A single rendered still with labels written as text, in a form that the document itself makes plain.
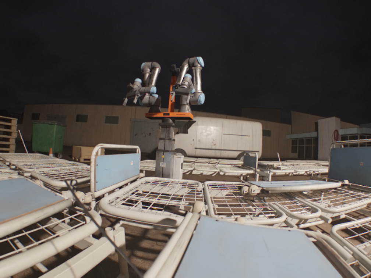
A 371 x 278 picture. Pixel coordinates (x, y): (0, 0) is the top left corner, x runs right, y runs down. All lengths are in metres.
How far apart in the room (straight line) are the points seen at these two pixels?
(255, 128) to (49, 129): 9.46
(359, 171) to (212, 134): 7.35
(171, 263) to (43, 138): 6.68
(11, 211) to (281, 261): 0.74
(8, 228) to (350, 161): 2.16
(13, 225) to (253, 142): 8.98
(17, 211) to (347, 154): 2.20
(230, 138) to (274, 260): 8.24
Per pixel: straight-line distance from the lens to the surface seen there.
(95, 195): 0.93
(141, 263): 1.22
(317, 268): 0.42
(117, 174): 1.13
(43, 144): 6.87
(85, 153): 6.73
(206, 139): 8.21
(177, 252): 0.33
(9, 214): 0.62
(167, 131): 1.77
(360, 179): 1.77
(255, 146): 9.04
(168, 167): 1.73
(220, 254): 0.36
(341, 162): 1.92
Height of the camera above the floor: 0.79
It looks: 3 degrees up
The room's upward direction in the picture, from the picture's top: 4 degrees clockwise
